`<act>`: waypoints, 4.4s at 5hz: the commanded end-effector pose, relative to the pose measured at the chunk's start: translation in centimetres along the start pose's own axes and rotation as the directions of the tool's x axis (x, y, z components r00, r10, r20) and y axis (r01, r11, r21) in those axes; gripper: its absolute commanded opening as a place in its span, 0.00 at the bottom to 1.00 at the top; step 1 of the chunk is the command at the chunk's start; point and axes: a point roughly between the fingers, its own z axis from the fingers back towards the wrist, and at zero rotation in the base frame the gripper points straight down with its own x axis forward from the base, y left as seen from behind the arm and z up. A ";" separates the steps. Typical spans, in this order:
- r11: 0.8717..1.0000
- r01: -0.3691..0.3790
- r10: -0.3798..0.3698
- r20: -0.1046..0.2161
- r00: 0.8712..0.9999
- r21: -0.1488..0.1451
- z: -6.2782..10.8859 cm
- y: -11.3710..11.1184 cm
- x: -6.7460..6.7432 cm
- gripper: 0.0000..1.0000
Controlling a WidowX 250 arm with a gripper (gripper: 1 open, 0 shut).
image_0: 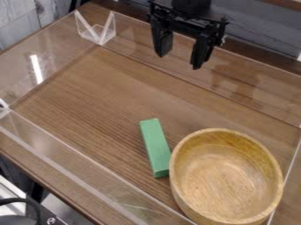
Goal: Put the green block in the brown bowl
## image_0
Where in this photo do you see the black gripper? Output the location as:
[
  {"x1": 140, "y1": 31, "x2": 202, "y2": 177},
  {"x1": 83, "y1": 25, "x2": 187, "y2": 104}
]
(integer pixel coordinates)
[{"x1": 148, "y1": 0, "x2": 229, "y2": 69}]

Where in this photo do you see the green rectangular block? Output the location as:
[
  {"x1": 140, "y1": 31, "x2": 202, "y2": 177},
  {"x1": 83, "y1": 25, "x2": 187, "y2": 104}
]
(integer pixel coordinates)
[{"x1": 139, "y1": 118, "x2": 170, "y2": 178}]

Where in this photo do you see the brown wooden bowl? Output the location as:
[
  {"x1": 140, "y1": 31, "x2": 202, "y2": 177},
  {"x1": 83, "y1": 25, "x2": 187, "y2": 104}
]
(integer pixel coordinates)
[{"x1": 170, "y1": 128, "x2": 283, "y2": 225}]

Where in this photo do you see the clear acrylic corner bracket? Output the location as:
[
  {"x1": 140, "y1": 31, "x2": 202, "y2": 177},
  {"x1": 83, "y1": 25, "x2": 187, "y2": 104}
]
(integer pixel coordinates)
[{"x1": 73, "y1": 11, "x2": 116, "y2": 46}]

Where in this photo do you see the black cable lower left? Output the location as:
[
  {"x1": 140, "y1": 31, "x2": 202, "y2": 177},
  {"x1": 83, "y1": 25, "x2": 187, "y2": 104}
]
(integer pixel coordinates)
[{"x1": 0, "y1": 197, "x2": 43, "y2": 223}]

